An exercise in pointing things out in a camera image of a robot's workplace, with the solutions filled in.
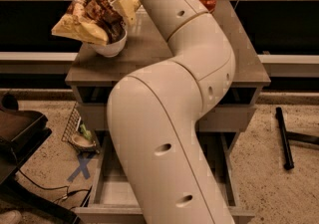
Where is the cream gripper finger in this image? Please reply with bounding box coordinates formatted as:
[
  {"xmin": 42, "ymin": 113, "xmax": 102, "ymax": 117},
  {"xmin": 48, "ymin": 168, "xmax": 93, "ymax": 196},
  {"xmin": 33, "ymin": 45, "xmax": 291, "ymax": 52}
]
[{"xmin": 113, "ymin": 0, "xmax": 141, "ymax": 26}]

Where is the brown and yellow chip bag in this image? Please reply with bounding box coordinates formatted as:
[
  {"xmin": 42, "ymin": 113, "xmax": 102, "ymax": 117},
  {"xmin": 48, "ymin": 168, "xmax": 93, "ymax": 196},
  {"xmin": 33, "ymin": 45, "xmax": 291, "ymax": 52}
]
[{"xmin": 51, "ymin": 0, "xmax": 125, "ymax": 46}]

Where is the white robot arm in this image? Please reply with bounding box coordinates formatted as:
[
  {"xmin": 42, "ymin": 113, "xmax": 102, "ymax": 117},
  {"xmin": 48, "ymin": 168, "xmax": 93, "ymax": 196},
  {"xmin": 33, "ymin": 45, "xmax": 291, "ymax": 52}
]
[{"xmin": 107, "ymin": 0, "xmax": 235, "ymax": 224}]

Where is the white bowl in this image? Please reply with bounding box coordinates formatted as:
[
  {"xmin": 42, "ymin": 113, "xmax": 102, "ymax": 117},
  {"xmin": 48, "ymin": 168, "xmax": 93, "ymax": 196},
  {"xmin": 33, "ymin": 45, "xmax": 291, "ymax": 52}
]
[{"xmin": 90, "ymin": 31, "xmax": 128, "ymax": 58}]

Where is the grey cabinet with counter top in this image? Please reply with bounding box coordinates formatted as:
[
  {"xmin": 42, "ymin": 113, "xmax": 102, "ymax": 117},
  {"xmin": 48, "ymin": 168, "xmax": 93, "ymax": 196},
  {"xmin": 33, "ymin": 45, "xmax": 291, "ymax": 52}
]
[{"xmin": 66, "ymin": 0, "xmax": 270, "ymax": 147}]

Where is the small bowl in basket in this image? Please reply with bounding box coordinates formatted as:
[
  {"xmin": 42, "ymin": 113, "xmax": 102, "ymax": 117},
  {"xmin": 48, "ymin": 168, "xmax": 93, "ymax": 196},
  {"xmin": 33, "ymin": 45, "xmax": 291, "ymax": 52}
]
[{"xmin": 71, "ymin": 134, "xmax": 95, "ymax": 150}]

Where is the orange soda can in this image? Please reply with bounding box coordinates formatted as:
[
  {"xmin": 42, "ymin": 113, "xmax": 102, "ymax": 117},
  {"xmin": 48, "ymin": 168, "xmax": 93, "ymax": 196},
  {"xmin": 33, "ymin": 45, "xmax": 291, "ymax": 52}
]
[{"xmin": 199, "ymin": 0, "xmax": 216, "ymax": 13}]

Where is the green item in basket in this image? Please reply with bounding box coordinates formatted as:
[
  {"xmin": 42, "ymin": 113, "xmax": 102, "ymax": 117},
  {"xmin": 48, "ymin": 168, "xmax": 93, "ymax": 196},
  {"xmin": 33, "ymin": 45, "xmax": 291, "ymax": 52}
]
[{"xmin": 80, "ymin": 123, "xmax": 92, "ymax": 141}]

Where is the blue tape cross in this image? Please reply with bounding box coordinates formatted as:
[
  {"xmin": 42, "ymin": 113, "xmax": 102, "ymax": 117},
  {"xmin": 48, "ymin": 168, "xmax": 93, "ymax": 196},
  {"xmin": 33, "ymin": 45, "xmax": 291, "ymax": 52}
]
[{"xmin": 67, "ymin": 152, "xmax": 96, "ymax": 182}]

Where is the open bottom drawer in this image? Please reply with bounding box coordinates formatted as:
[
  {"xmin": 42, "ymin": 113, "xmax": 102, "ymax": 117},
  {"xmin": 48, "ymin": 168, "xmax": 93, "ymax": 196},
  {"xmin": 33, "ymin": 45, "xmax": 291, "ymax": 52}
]
[{"xmin": 75, "ymin": 132, "xmax": 254, "ymax": 224}]

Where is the black floor stand bar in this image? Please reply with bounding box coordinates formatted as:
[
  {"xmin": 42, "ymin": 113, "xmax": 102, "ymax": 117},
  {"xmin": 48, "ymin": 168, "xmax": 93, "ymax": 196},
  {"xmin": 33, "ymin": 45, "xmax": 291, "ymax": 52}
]
[{"xmin": 275, "ymin": 107, "xmax": 294, "ymax": 170}]

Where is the white shoe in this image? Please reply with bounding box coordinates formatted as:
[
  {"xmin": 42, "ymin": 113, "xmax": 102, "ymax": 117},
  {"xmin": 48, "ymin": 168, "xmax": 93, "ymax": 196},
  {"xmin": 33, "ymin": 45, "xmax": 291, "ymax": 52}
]
[{"xmin": 0, "ymin": 210, "xmax": 22, "ymax": 224}]

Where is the wire basket on floor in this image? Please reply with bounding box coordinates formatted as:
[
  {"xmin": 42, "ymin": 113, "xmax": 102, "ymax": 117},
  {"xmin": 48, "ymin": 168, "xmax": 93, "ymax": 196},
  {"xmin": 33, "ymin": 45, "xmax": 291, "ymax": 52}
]
[{"xmin": 62, "ymin": 104, "xmax": 100, "ymax": 153}]

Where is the black floor cable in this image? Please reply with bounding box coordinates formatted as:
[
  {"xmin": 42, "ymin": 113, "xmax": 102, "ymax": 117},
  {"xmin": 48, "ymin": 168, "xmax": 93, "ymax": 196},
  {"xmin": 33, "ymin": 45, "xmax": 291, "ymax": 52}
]
[{"xmin": 9, "ymin": 147, "xmax": 93, "ymax": 211}]

